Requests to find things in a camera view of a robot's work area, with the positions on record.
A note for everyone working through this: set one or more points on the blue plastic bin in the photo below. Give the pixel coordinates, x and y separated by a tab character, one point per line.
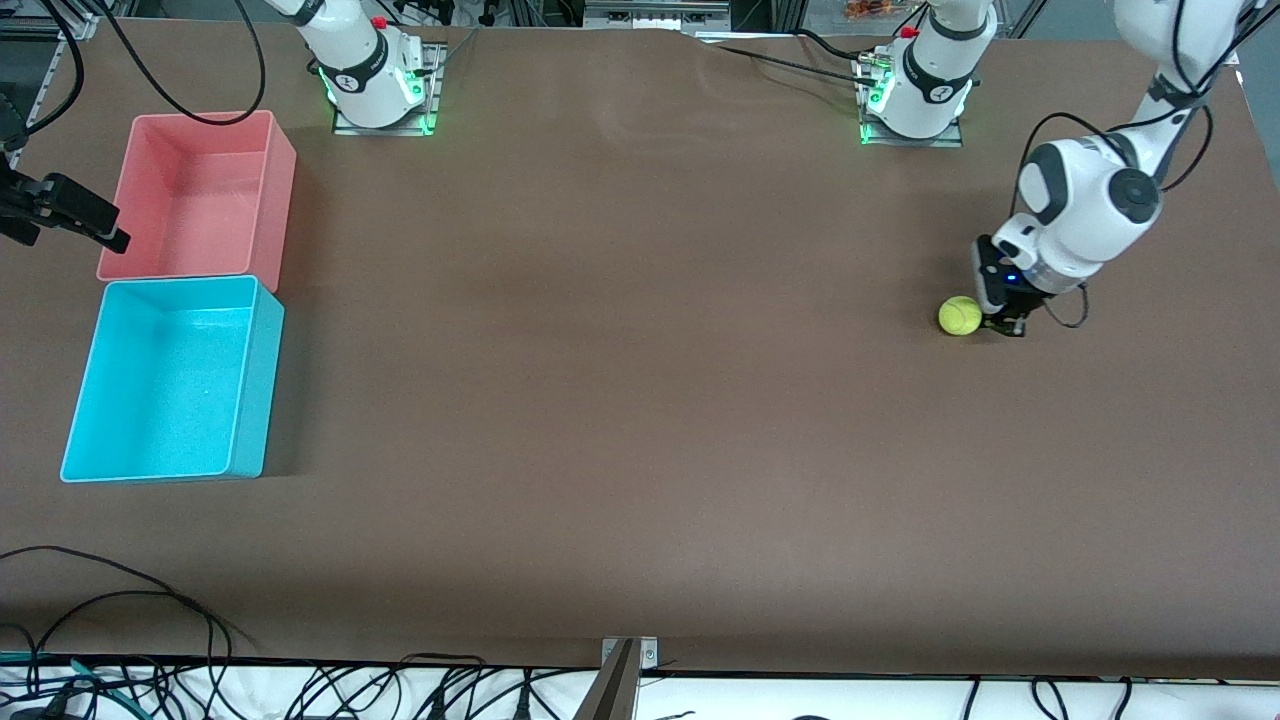
160	380

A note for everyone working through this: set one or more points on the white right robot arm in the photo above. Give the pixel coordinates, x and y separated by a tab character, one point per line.
360	70

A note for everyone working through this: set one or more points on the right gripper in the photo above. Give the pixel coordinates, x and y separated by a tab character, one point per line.
50	195

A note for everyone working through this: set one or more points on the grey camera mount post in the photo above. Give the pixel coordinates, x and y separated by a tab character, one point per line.
612	690

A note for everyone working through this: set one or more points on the pink plastic bin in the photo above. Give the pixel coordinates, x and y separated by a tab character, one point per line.
200	210

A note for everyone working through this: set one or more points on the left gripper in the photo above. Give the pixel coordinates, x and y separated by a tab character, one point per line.
1022	299

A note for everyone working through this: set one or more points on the metal table edge bracket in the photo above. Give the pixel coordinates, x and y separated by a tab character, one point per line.
645	652

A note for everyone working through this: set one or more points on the orange background object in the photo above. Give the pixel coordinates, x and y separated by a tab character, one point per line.
870	8

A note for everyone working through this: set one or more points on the aluminium frame rail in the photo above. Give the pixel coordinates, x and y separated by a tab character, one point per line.
655	12

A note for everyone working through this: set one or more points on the yellow tennis ball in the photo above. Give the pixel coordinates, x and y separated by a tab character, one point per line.
960	316

